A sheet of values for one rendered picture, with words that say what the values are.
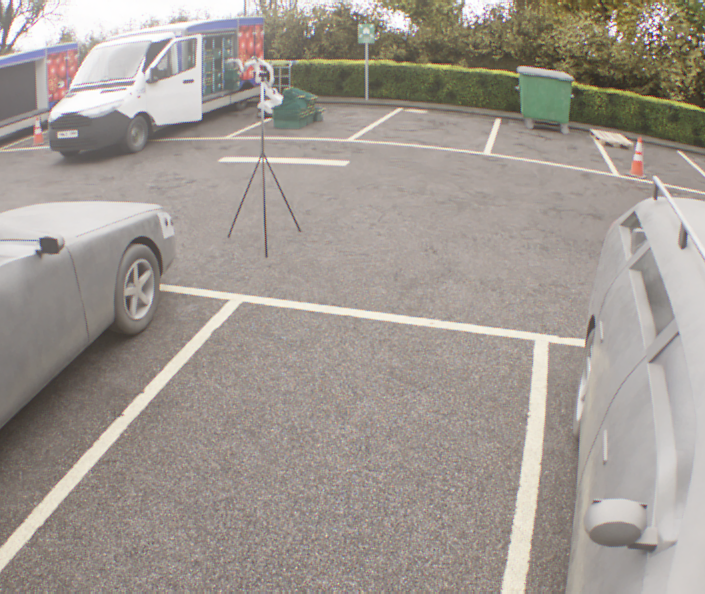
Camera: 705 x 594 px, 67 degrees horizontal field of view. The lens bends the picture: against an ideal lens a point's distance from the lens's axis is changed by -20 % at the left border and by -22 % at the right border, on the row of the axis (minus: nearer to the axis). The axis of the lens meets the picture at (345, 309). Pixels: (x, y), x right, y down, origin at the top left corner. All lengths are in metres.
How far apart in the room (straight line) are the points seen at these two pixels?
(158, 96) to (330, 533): 9.59
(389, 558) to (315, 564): 0.33
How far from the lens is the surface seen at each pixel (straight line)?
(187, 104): 11.47
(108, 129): 11.00
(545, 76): 13.62
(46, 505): 3.35
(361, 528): 2.99
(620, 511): 1.57
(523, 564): 2.89
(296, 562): 2.84
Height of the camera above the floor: 2.16
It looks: 26 degrees down
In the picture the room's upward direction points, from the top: straight up
